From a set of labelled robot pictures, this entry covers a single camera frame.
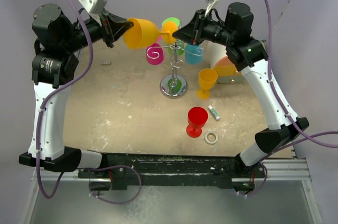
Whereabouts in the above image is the white tape roll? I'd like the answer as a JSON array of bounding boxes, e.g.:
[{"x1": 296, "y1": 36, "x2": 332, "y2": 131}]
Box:
[{"x1": 204, "y1": 131, "x2": 219, "y2": 145}]

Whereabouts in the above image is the pink plastic wine glass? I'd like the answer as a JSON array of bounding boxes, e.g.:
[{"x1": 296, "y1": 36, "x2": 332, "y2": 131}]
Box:
[{"x1": 146, "y1": 43, "x2": 164, "y2": 66}]

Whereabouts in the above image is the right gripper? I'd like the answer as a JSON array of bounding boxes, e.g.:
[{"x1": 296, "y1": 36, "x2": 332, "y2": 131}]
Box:
[{"x1": 173, "y1": 8, "x2": 236, "y2": 46}]

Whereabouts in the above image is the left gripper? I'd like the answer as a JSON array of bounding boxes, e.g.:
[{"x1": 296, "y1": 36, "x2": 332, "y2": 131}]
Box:
[{"x1": 61, "y1": 7, "x2": 133, "y2": 53}]

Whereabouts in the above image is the small grey metal block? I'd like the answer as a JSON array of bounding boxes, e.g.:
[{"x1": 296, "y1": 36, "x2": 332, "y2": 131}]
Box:
[{"x1": 101, "y1": 61, "x2": 111, "y2": 66}]

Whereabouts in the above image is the blue plastic wine glass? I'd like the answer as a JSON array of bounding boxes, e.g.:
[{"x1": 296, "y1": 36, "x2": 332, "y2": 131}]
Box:
[{"x1": 185, "y1": 44, "x2": 204, "y2": 65}]

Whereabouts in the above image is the green plastic wine glass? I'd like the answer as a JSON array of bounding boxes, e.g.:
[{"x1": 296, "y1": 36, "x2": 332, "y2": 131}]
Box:
[{"x1": 162, "y1": 17, "x2": 184, "y2": 56}]

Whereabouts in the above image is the white green glue stick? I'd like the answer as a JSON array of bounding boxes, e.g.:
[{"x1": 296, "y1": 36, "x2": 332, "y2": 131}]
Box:
[{"x1": 208, "y1": 105, "x2": 220, "y2": 121}]

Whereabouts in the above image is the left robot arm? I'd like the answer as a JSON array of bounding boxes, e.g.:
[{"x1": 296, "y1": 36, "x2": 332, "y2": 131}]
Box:
[{"x1": 18, "y1": 4, "x2": 133, "y2": 178}]

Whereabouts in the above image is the orange wine glass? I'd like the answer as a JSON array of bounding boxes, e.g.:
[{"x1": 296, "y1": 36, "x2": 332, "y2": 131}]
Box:
[
  {"x1": 196, "y1": 68, "x2": 218, "y2": 100},
  {"x1": 123, "y1": 18, "x2": 178, "y2": 49}
]

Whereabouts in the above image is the white round drawer box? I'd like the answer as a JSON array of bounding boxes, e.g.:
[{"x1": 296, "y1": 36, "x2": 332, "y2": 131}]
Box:
[{"x1": 206, "y1": 42, "x2": 245, "y2": 84}]

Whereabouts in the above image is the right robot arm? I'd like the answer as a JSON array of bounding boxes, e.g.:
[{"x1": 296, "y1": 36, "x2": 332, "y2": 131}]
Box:
[{"x1": 173, "y1": 2, "x2": 309, "y2": 177}]

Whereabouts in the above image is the red plastic wine glass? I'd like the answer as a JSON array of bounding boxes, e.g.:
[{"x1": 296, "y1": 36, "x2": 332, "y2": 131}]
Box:
[{"x1": 186, "y1": 107, "x2": 208, "y2": 138}]

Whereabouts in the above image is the black base frame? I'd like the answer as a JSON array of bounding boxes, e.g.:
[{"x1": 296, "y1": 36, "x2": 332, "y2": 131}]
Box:
[{"x1": 78, "y1": 153, "x2": 265, "y2": 191}]

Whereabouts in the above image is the aluminium rail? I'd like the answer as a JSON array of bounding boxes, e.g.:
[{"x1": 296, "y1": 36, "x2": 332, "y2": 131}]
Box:
[{"x1": 262, "y1": 159, "x2": 311, "y2": 181}]

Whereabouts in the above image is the chrome wine glass rack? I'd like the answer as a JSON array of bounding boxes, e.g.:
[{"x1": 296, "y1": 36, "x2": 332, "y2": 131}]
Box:
[{"x1": 146, "y1": 23, "x2": 205, "y2": 99}]

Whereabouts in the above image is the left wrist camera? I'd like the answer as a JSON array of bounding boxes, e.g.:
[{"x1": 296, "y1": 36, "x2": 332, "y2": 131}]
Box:
[{"x1": 78, "y1": 0, "x2": 107, "y2": 25}]

